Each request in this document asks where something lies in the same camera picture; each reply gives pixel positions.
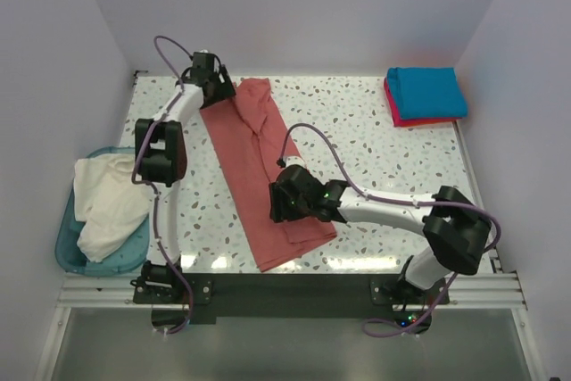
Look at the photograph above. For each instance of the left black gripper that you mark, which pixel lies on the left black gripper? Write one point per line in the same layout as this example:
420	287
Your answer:
224	85

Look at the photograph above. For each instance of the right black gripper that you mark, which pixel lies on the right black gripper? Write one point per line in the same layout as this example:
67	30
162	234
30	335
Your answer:
277	203

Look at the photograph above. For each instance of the salmon pink t shirt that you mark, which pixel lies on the salmon pink t shirt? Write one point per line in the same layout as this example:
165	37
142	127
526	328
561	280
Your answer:
247	132

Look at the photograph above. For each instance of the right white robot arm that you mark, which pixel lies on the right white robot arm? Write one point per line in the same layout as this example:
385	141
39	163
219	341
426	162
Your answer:
456	230

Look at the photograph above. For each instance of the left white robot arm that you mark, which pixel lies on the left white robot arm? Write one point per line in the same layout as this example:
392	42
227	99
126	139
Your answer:
161	161

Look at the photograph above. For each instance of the folded magenta t shirt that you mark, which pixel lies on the folded magenta t shirt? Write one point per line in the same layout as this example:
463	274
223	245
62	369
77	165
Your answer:
399	122

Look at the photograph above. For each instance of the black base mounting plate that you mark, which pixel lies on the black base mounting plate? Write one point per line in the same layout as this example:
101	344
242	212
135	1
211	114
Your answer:
204	298

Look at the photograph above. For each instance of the cream white t shirt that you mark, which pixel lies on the cream white t shirt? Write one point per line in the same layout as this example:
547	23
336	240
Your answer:
106	201

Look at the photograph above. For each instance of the folded blue t shirt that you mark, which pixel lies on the folded blue t shirt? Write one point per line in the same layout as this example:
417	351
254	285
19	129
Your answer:
426	93

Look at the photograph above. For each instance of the teal plastic basket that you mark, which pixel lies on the teal plastic basket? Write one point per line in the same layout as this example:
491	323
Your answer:
69	257

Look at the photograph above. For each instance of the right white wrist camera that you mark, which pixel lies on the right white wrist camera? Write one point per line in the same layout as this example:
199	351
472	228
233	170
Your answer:
291	160

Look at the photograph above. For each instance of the aluminium frame rail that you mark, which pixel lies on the aluminium frame rail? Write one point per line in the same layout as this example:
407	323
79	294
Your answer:
481	292

